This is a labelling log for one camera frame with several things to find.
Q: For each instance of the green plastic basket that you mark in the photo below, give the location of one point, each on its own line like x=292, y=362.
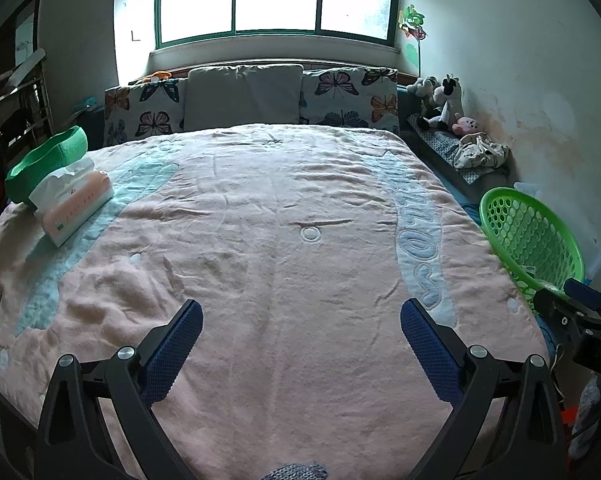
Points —
x=530, y=230

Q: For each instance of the tissue pack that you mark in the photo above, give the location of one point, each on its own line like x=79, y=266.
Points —
x=75, y=205

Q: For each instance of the pink blanket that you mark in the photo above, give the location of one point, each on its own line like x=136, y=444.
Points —
x=260, y=210

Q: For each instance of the pink plush toy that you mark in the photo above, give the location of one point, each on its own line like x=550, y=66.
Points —
x=464, y=126

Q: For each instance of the clear storage box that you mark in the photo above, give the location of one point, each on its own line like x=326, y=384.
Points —
x=593, y=265

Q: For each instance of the window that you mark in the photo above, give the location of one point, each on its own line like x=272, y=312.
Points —
x=275, y=0

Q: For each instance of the blue patterned mat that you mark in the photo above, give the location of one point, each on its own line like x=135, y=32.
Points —
x=440, y=145

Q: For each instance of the cow plush toy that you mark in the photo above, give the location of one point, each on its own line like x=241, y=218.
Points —
x=448, y=102

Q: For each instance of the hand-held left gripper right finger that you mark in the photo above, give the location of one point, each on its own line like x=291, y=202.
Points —
x=428, y=355

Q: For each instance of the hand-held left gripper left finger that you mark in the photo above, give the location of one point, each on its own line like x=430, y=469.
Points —
x=173, y=355

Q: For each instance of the green pinwheel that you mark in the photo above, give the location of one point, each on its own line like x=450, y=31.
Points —
x=410, y=20

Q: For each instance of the grey pillow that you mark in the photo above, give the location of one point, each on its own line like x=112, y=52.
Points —
x=240, y=97

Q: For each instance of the dark metal rack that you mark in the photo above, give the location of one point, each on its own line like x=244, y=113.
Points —
x=15, y=105

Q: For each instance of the green felt basket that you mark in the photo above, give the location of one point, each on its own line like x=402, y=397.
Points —
x=35, y=170

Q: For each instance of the blue blanket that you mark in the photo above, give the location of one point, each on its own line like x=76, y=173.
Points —
x=470, y=207

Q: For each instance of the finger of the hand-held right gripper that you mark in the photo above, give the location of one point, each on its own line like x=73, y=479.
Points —
x=585, y=294
x=555, y=307

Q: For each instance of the dark wooden frame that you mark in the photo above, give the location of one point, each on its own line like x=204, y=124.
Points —
x=0, y=30

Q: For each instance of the person's left forearm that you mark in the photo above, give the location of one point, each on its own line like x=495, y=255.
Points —
x=295, y=472

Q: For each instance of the crumpled beige patterned cloth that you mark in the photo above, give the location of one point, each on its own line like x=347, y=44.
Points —
x=480, y=152

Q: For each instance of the orange cloth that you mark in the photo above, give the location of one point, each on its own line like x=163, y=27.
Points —
x=569, y=416

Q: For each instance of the butterfly print pillow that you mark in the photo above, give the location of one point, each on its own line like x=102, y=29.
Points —
x=348, y=97
x=145, y=110

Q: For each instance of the orange plush toy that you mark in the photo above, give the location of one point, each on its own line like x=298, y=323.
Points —
x=158, y=78

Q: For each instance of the teal cloth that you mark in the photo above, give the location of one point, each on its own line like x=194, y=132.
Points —
x=87, y=105

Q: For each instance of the grey plush toy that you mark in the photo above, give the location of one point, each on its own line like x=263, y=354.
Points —
x=425, y=89

